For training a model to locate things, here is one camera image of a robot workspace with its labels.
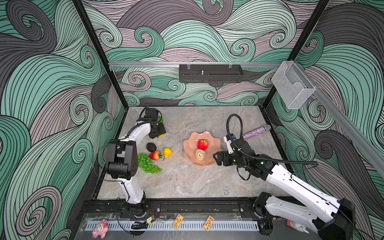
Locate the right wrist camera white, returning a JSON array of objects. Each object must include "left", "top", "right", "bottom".
[{"left": 223, "top": 134, "right": 236, "bottom": 154}]

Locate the green fake grape bunch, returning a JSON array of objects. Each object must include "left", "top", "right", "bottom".
[{"left": 138, "top": 153, "right": 163, "bottom": 174}]

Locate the red fake strawberry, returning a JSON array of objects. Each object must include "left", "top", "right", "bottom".
[{"left": 149, "top": 151, "right": 163, "bottom": 161}]

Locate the pink white plush toy right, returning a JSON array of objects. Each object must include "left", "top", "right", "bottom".
[{"left": 287, "top": 220, "right": 309, "bottom": 234}]

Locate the purple glitter tube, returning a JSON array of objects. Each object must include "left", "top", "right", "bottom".
[{"left": 243, "top": 124, "right": 271, "bottom": 140}]

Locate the black corner frame post right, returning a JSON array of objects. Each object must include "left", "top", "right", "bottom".
[{"left": 261, "top": 0, "right": 329, "bottom": 112}]

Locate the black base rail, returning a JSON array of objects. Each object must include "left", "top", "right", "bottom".
[{"left": 80, "top": 197, "right": 270, "bottom": 220}]

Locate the white slotted cable duct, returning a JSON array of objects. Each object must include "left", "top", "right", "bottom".
[{"left": 84, "top": 220, "right": 260, "bottom": 232}]

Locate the small yellow fake pear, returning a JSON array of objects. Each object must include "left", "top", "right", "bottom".
[{"left": 163, "top": 148, "right": 173, "bottom": 159}]

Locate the black wall tray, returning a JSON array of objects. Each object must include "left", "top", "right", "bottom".
[{"left": 179, "top": 65, "right": 244, "bottom": 86}]

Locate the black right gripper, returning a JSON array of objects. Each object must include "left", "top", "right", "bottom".
[{"left": 212, "top": 149, "right": 250, "bottom": 171}]

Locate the yellow tag right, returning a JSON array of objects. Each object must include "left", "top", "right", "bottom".
[{"left": 203, "top": 215, "right": 215, "bottom": 232}]

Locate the aluminium rail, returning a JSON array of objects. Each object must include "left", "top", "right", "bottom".
[
  {"left": 108, "top": 62, "right": 281, "bottom": 69},
  {"left": 298, "top": 64, "right": 384, "bottom": 172}
]

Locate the yellow tag left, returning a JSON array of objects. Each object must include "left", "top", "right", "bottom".
[{"left": 172, "top": 214, "right": 184, "bottom": 230}]

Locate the dark fake avocado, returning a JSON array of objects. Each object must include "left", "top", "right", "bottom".
[{"left": 146, "top": 143, "right": 157, "bottom": 153}]

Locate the pink plush toy left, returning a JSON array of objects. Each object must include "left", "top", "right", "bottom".
[{"left": 92, "top": 220, "right": 109, "bottom": 239}]

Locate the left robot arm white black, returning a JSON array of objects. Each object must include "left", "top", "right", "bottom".
[{"left": 105, "top": 107, "right": 166, "bottom": 205}]

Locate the black corner frame post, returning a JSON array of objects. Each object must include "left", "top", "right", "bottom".
[
  {"left": 72, "top": 0, "right": 129, "bottom": 112},
  {"left": 261, "top": 0, "right": 329, "bottom": 112}
]

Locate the red fake apple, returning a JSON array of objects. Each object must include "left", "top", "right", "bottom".
[{"left": 197, "top": 139, "right": 209, "bottom": 151}]

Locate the pink scalloped fruit bowl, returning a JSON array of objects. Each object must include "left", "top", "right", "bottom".
[{"left": 184, "top": 132, "right": 222, "bottom": 167}]

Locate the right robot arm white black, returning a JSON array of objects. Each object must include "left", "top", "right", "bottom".
[{"left": 213, "top": 114, "right": 356, "bottom": 240}]

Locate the clear acrylic wall box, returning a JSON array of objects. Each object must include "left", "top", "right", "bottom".
[{"left": 272, "top": 61, "right": 316, "bottom": 110}]

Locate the black corner frame post left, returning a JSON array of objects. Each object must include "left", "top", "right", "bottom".
[{"left": 72, "top": 0, "right": 129, "bottom": 112}]

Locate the yellow tag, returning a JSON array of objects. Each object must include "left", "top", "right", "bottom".
[
  {"left": 172, "top": 214, "right": 184, "bottom": 230},
  {"left": 203, "top": 215, "right": 215, "bottom": 232}
]

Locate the aluminium right rail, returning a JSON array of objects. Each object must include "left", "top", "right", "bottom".
[{"left": 298, "top": 64, "right": 384, "bottom": 172}]

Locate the aluminium back rail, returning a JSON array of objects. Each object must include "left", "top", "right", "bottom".
[{"left": 108, "top": 62, "right": 281, "bottom": 69}]

